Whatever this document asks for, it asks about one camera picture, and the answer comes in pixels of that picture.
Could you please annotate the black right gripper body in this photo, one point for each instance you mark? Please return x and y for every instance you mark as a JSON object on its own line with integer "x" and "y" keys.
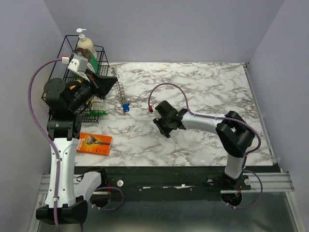
{"x": 166, "y": 121}

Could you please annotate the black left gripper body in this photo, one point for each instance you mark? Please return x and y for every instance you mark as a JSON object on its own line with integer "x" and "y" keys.
{"x": 82, "y": 92}

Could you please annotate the metal numbered key ring disc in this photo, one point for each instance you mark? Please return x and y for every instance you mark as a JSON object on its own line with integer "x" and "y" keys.
{"x": 119, "y": 88}

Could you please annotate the key with blue tag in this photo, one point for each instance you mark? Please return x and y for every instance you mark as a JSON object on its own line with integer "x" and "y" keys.
{"x": 126, "y": 108}

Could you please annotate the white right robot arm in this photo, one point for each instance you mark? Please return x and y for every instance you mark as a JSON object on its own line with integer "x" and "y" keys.
{"x": 236, "y": 137}

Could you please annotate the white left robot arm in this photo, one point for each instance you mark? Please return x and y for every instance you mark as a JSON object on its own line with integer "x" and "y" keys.
{"x": 65, "y": 203}

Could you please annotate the green white packet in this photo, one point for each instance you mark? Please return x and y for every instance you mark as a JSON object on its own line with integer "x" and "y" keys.
{"x": 97, "y": 108}

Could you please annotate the brown and green bag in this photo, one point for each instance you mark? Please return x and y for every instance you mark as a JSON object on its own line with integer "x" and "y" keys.
{"x": 89, "y": 56}

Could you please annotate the pump lotion bottle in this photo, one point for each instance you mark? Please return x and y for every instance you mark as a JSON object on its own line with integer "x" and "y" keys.
{"x": 85, "y": 43}

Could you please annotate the orange razor package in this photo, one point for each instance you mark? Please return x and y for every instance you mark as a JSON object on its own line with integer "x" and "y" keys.
{"x": 94, "y": 144}

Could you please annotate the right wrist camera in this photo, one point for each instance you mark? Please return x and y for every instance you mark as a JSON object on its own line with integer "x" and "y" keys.
{"x": 155, "y": 112}

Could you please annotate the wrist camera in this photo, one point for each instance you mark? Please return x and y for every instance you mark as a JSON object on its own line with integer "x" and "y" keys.
{"x": 77, "y": 64}
{"x": 155, "y": 112}

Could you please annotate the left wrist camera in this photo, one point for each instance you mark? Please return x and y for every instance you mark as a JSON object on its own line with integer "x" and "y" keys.
{"x": 77, "y": 64}

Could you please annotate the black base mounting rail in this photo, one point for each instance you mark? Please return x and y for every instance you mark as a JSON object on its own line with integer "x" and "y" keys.
{"x": 151, "y": 184}

